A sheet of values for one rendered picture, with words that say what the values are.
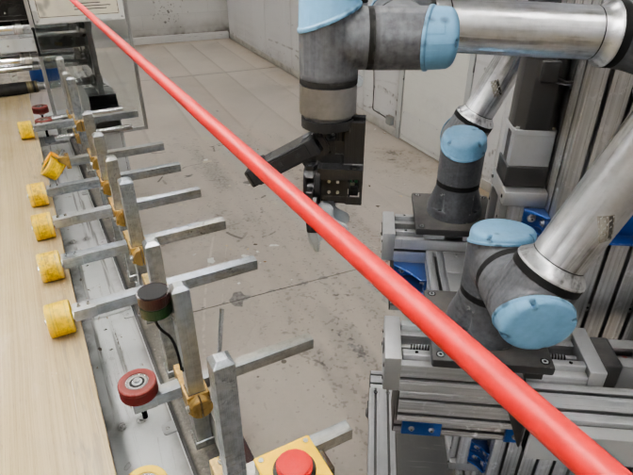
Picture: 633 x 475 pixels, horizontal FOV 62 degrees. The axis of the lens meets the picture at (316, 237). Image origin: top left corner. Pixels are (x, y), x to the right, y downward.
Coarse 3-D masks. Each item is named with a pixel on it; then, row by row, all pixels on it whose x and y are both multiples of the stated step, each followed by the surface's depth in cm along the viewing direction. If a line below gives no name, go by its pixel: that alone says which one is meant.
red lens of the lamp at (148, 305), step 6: (138, 288) 99; (168, 288) 99; (168, 294) 98; (138, 300) 96; (144, 300) 96; (156, 300) 96; (162, 300) 97; (168, 300) 98; (138, 306) 98; (144, 306) 97; (150, 306) 96; (156, 306) 97; (162, 306) 97
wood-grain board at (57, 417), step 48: (0, 144) 233; (0, 192) 191; (0, 240) 162; (48, 240) 162; (0, 288) 140; (48, 288) 140; (0, 336) 124; (48, 336) 124; (0, 384) 111; (48, 384) 111; (0, 432) 101; (48, 432) 101; (96, 432) 101
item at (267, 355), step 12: (300, 336) 130; (264, 348) 126; (276, 348) 126; (288, 348) 126; (300, 348) 128; (312, 348) 130; (240, 360) 123; (252, 360) 123; (264, 360) 124; (276, 360) 126; (204, 372) 119; (240, 372) 122; (168, 384) 116; (156, 396) 114; (168, 396) 115; (180, 396) 117; (144, 408) 113
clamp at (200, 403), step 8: (176, 368) 119; (176, 376) 118; (184, 384) 115; (184, 392) 113; (200, 392) 113; (208, 392) 113; (184, 400) 116; (192, 400) 112; (200, 400) 112; (208, 400) 112; (192, 408) 111; (200, 408) 112; (208, 408) 113; (192, 416) 112; (200, 416) 113
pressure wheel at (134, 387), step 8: (128, 376) 112; (136, 376) 112; (144, 376) 112; (152, 376) 112; (120, 384) 110; (128, 384) 111; (136, 384) 110; (144, 384) 111; (152, 384) 110; (120, 392) 109; (128, 392) 108; (136, 392) 108; (144, 392) 108; (152, 392) 110; (128, 400) 108; (136, 400) 108; (144, 400) 109; (144, 416) 116
